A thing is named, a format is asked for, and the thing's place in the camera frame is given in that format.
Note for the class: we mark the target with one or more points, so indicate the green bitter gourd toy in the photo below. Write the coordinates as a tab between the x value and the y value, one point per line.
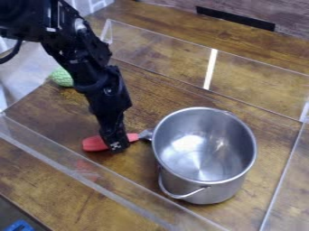
62	78

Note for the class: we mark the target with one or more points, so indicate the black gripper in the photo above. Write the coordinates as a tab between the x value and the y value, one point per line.
109	100

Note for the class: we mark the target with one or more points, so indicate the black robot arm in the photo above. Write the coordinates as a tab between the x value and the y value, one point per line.
53	23

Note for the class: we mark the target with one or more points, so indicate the black wall vent strip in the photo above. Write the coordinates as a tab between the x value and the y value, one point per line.
236	18

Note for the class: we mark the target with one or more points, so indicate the clear acrylic barrier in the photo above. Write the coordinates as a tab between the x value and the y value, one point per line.
105	191

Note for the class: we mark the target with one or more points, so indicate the stainless steel pot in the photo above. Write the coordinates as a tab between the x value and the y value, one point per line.
205	149

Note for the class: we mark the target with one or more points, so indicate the blue object at corner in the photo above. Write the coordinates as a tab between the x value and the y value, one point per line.
21	225

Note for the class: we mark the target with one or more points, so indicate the pink handled metal spoon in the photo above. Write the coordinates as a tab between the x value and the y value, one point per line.
94	143

